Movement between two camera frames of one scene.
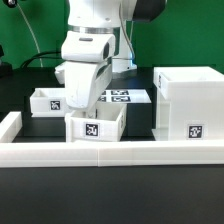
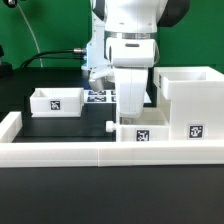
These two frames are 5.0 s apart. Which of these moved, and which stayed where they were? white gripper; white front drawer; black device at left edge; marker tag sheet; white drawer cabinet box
Moved: white front drawer; white gripper
Stayed: marker tag sheet; white drawer cabinet box; black device at left edge
